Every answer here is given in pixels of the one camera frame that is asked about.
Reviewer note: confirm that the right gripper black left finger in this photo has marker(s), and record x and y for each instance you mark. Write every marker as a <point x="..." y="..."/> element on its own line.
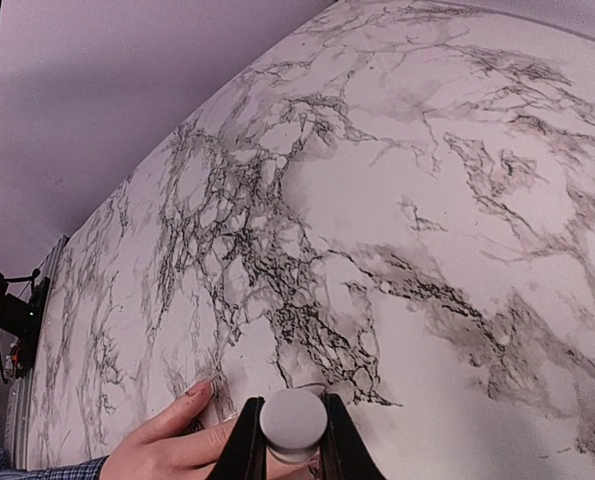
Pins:
<point x="244" y="455"/>

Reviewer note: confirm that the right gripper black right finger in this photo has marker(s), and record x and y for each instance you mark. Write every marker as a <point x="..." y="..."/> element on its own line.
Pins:
<point x="343" y="454"/>

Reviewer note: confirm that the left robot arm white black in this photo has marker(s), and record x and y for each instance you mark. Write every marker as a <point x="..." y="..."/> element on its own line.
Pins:
<point x="17" y="317"/>

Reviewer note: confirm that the blue checked shirt forearm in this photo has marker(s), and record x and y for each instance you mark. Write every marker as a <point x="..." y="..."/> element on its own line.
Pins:
<point x="89" y="470"/>

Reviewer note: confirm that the person's bare hand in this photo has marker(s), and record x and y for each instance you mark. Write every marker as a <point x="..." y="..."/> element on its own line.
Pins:
<point x="158" y="449"/>

